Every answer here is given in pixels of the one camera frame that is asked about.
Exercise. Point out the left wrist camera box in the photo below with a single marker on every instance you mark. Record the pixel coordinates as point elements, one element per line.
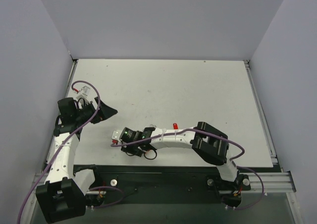
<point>84,91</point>

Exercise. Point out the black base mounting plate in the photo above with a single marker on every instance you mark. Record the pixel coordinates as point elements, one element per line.
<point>163,185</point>

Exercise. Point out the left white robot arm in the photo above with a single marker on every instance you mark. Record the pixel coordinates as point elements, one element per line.
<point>64,194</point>

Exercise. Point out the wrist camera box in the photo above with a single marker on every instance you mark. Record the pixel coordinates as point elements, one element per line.
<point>116,137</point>
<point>84,91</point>

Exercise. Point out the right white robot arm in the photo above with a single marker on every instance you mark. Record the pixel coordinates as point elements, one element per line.
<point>209,143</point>

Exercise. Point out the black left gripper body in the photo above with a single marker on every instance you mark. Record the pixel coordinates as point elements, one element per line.
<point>98,110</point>

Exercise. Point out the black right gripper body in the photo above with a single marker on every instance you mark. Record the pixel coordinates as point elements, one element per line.
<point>123,143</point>

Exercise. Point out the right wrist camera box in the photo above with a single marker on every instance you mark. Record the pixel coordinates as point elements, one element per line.
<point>116,137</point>

